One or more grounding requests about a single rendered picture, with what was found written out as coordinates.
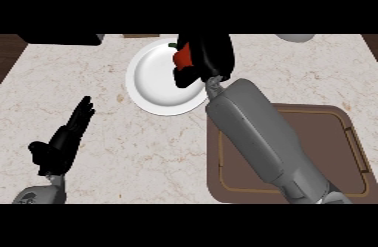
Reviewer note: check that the white round plate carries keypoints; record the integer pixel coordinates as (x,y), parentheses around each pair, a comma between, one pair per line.
(156,77)

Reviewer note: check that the pale grey rounded object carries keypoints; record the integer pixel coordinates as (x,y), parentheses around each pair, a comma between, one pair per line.
(294,37)

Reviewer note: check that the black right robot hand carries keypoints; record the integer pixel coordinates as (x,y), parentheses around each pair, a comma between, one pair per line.
(211,56)

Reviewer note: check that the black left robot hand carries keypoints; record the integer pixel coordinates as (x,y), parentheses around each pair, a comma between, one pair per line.
(60,144)

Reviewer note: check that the red bell pepper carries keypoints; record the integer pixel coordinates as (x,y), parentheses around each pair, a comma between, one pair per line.
(183,58)

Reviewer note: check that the black appliance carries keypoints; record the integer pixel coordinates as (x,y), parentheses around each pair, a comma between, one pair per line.
(59,39)

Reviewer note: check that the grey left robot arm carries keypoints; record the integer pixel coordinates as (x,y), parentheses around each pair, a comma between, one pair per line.
(40,193)

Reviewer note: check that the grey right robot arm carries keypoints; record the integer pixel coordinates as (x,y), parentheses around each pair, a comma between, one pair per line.
(266,141)

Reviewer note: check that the brown rectangular tray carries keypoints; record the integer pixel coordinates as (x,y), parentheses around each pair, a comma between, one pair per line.
(333,141)

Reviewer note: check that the brown wooden board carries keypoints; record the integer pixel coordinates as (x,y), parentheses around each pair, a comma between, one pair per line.
(137,35)

